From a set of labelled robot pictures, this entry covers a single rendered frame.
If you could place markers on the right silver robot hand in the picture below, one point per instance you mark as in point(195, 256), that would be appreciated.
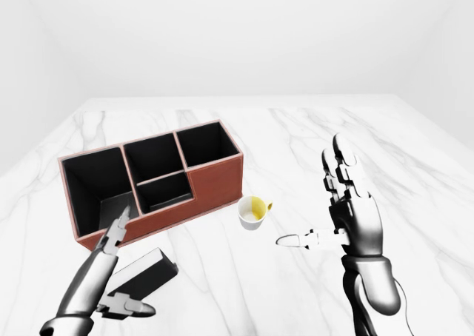
point(361, 217)

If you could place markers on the black book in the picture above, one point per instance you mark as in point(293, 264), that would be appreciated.
point(142, 277)

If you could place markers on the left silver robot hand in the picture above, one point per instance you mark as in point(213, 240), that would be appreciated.
point(89, 280)

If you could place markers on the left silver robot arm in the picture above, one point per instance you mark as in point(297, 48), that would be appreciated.
point(64, 325)

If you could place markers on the white and yellow mug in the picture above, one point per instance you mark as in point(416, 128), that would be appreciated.
point(253, 212)

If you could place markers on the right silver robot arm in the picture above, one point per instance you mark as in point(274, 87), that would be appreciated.
point(374, 295)

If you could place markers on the red-brown desk caddy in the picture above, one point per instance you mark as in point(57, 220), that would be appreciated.
point(155, 180)

